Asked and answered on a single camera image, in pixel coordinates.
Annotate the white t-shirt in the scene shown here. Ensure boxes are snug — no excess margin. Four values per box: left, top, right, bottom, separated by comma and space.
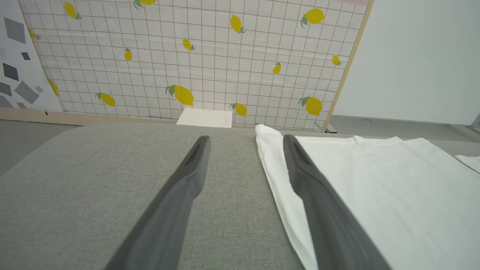
255, 124, 480, 270

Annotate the grey shapes partition panel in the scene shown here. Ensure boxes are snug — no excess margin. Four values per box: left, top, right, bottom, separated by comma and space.
0, 0, 64, 113

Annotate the lemon print partition panel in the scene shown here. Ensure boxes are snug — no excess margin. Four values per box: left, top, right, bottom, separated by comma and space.
17, 0, 375, 132

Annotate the white rectangular box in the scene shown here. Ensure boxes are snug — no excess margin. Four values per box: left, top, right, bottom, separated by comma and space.
176, 108, 233, 129

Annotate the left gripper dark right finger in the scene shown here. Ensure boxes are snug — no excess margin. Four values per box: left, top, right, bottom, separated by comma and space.
283, 134, 392, 270

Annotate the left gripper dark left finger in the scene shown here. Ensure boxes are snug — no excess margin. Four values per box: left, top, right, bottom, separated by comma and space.
104, 135, 212, 270

